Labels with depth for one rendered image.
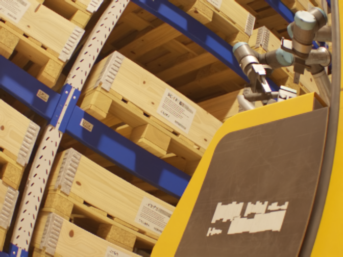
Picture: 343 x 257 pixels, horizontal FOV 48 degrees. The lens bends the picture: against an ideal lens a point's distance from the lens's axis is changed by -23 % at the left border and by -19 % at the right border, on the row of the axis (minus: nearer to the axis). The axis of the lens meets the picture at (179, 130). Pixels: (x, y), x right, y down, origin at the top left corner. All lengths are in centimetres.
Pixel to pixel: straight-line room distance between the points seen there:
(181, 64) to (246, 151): 228
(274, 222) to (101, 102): 145
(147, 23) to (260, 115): 216
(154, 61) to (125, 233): 178
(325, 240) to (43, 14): 177
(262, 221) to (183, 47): 247
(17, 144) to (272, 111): 123
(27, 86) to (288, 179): 147
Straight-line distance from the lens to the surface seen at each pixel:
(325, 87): 262
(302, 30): 160
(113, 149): 222
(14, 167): 192
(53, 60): 209
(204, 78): 334
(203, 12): 274
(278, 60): 204
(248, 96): 186
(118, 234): 212
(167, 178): 238
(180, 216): 110
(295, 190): 86
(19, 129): 195
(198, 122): 248
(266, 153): 97
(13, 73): 207
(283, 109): 101
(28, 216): 200
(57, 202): 198
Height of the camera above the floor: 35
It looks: 24 degrees up
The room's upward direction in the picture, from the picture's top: 19 degrees clockwise
